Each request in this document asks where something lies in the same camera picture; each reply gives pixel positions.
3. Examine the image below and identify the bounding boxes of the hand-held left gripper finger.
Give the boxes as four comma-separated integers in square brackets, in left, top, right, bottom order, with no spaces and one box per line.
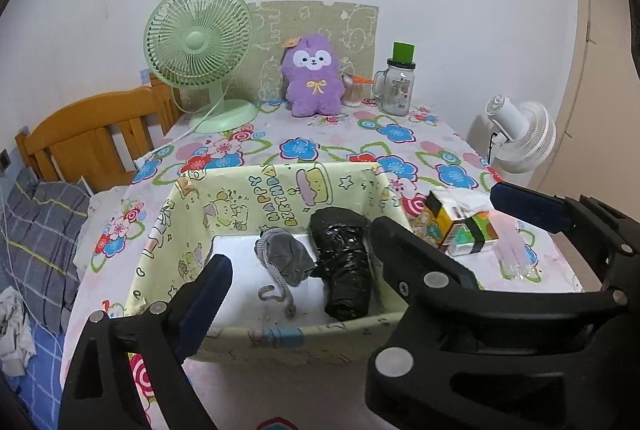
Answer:
[59,254,234,430]

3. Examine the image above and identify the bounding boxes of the white fan power cable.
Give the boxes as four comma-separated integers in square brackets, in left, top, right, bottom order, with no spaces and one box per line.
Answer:
[171,82,228,145]

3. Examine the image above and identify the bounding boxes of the wooden bed headboard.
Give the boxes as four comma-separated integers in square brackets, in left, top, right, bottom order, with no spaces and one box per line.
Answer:
[15,80,183,187]

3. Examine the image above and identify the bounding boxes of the white crumpled cloth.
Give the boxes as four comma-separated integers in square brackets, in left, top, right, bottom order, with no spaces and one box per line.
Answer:
[0,287,37,377]

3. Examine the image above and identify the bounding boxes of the grey plaid pillow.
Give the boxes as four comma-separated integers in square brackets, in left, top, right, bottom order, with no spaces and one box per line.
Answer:
[0,170,92,329]

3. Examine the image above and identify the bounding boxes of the beige printed cardboard sheet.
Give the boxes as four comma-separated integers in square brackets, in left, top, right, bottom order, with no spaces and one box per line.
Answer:
[180,0,379,113]

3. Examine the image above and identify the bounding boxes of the white cloth pack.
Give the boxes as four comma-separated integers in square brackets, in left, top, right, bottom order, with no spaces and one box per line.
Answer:
[427,189,494,223]

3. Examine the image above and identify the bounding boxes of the yellow cartoon snack box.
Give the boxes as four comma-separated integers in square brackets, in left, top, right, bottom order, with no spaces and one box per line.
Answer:
[424,200,452,251]

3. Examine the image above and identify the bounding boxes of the clear plastic package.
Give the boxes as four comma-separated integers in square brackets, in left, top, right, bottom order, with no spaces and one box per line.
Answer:
[496,230,540,283]

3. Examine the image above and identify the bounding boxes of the blue checked bed sheet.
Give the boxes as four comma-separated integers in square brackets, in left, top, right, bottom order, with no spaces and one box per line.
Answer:
[0,310,67,411]

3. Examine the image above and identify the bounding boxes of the green desk fan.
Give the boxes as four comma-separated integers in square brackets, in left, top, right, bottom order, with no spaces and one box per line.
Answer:
[144,0,259,134]

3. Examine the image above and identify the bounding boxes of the beige door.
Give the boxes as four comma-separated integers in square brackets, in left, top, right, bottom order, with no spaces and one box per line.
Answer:
[529,0,640,203]

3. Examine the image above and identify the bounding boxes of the cotton swab jar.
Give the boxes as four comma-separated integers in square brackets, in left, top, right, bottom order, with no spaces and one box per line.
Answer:
[341,78,364,108]

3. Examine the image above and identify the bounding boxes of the white bedding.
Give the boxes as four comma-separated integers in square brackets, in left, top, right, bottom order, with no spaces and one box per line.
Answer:
[75,186,132,283]

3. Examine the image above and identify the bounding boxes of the green banded box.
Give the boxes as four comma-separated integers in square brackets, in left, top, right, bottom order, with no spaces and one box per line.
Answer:
[446,212,501,257]

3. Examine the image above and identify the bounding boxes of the glass jar mug green lid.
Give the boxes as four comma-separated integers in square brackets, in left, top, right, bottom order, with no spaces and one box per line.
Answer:
[372,42,417,117]

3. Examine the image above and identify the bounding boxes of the purple plush toy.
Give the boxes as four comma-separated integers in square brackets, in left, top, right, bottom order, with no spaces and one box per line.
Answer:
[280,34,346,118]

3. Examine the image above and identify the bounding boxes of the black plastic bag roll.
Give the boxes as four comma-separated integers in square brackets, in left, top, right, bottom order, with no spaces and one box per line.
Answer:
[308,206,373,321]

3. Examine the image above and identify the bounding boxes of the yellow cartoon-print storage box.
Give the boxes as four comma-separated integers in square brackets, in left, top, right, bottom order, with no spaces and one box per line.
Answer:
[124,162,416,366]

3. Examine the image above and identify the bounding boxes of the white clip fan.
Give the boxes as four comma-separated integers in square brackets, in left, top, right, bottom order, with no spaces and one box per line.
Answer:
[485,94,557,175]

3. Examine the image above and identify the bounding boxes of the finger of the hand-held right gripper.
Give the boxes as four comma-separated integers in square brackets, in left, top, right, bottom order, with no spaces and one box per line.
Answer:
[364,216,640,430]
[490,182,640,311]

